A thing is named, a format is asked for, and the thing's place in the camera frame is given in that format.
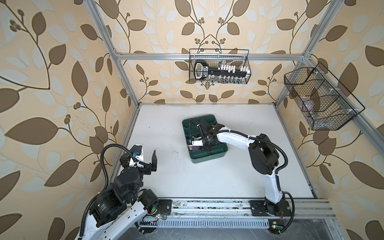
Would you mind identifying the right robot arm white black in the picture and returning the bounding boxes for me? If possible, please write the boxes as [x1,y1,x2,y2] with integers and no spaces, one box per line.
[183,118,295,235]

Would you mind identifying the purple sock orange cuff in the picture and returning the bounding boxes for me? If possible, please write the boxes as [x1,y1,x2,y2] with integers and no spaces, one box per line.
[190,146,201,152]

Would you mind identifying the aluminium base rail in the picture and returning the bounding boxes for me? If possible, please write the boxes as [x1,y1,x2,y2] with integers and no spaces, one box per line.
[139,198,338,232]

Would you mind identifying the black tool set in basket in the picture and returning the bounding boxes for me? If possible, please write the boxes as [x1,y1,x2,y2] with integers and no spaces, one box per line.
[192,60,252,82]

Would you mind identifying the black wire basket back wall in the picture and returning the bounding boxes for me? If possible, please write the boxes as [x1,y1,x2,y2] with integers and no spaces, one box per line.
[189,48,252,85]

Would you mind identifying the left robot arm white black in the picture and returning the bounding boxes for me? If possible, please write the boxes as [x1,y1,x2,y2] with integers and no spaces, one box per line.
[76,144,162,240]

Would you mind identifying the black wire basket wall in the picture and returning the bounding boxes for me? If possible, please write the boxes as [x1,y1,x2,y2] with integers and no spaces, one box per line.
[189,48,252,85]
[284,62,366,131]

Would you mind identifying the green divided organizer tray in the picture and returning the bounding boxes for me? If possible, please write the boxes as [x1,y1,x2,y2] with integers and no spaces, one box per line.
[182,114,228,164]

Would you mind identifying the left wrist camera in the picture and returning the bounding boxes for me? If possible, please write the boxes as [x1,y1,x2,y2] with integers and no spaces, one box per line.
[129,145,144,169]

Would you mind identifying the black wire basket right wall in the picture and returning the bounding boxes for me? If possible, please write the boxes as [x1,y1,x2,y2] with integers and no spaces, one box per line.
[284,62,366,131]

